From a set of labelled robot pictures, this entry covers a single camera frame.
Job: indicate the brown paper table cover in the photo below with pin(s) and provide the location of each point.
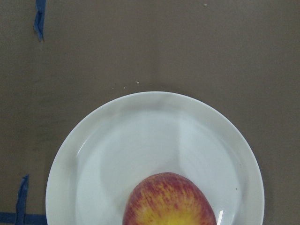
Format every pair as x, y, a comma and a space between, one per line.
241, 57

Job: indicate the white round plate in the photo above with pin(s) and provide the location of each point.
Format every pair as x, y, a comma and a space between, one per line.
130, 138

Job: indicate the red yellow apple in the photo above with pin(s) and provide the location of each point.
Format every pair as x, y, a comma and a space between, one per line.
167, 199

